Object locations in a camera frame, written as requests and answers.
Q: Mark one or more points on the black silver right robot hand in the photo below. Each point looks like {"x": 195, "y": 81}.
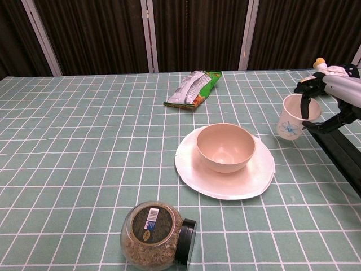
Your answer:
{"x": 344, "y": 89}

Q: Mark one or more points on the white paper cup blue flower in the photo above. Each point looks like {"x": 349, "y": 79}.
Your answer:
{"x": 289, "y": 124}

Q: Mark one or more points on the beige bowl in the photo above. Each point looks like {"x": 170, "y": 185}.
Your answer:
{"x": 225, "y": 149}

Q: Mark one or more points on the white round plate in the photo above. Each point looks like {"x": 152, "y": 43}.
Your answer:
{"x": 225, "y": 183}

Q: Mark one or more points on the black white plush doll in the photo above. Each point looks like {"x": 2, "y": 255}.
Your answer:
{"x": 335, "y": 70}

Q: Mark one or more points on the long black flat bar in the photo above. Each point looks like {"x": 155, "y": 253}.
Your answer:
{"x": 341, "y": 158}

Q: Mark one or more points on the dark pleated curtain panel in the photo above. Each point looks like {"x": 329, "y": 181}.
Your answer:
{"x": 197, "y": 34}
{"x": 14, "y": 34}
{"x": 304, "y": 28}
{"x": 93, "y": 34}

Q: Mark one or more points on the green white snack bag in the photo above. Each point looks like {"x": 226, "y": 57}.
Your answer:
{"x": 194, "y": 90}

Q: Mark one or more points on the glass jar black lid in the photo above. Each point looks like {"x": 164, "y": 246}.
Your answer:
{"x": 152, "y": 234}

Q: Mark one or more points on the teal grid tablecloth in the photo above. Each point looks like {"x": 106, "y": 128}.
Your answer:
{"x": 84, "y": 158}

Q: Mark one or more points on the white screen frame post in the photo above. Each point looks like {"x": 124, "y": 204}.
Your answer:
{"x": 358, "y": 59}
{"x": 248, "y": 34}
{"x": 149, "y": 36}
{"x": 42, "y": 38}

